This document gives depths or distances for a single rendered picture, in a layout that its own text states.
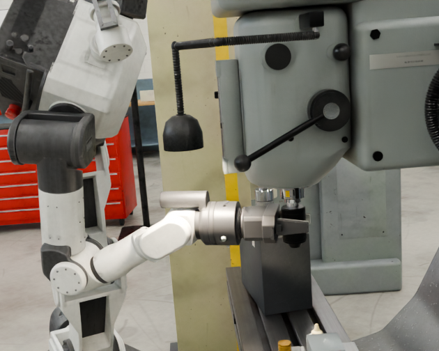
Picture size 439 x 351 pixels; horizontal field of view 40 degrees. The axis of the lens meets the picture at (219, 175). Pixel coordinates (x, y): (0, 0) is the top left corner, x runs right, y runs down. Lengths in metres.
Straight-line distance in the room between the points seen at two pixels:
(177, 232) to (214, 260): 1.85
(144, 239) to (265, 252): 0.32
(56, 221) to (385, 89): 0.69
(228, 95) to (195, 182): 1.82
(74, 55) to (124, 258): 0.43
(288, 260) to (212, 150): 1.53
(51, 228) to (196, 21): 1.75
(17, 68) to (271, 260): 0.69
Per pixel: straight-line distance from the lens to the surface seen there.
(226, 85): 1.12
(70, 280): 1.31
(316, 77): 1.06
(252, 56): 1.06
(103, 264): 1.30
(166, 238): 1.20
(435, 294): 1.43
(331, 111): 1.04
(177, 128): 1.06
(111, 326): 1.81
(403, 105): 1.09
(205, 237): 1.19
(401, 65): 1.08
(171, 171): 2.91
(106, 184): 1.66
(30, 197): 6.03
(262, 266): 1.42
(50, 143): 1.22
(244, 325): 1.43
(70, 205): 1.27
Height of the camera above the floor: 1.57
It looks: 12 degrees down
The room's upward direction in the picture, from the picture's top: 4 degrees counter-clockwise
